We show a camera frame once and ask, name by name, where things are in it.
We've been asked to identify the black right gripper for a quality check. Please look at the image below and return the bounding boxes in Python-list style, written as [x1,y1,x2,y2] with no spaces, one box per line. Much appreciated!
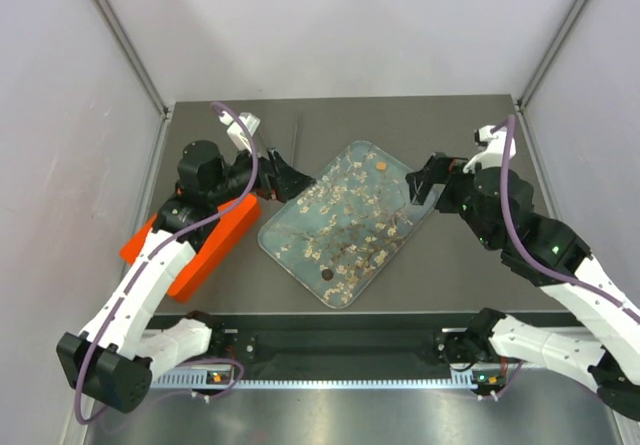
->
[406,152,500,251]

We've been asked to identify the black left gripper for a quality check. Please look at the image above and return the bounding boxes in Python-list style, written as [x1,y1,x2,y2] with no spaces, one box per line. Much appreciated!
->
[208,139,316,206]

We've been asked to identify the silver metal tongs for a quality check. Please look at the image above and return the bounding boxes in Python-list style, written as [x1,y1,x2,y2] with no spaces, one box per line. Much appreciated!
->
[257,117,304,164]

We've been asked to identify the orange box lid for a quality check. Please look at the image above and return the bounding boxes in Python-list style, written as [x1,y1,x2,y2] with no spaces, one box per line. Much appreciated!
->
[118,194,262,304]

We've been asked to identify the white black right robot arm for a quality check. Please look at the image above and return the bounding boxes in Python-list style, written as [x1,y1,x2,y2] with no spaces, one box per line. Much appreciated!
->
[405,153,639,420]

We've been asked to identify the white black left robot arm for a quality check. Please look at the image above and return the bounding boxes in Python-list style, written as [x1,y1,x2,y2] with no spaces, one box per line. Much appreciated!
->
[56,140,315,414]

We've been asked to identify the dark round chocolate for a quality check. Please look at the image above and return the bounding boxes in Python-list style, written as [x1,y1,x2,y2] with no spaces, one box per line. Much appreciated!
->
[321,269,334,281]

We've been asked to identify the blossom pattern serving tray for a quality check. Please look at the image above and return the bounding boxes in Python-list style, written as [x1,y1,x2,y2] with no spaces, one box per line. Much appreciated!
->
[258,140,439,309]

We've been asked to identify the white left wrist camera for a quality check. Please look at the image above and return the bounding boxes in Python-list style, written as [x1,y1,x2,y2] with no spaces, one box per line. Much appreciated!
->
[219,112,261,151]

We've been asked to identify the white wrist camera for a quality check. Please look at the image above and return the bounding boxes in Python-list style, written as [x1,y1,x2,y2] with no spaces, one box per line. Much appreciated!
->
[219,112,261,151]
[463,125,507,174]

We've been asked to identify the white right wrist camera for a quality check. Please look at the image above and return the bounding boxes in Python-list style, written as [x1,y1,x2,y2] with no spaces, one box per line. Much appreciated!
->
[463,125,507,174]

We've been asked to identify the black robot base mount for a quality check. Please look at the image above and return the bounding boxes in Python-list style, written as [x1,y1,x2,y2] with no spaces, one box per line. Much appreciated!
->
[195,312,502,364]

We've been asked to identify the grey slotted cable duct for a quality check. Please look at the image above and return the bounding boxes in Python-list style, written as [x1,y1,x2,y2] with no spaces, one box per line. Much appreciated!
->
[151,367,506,391]

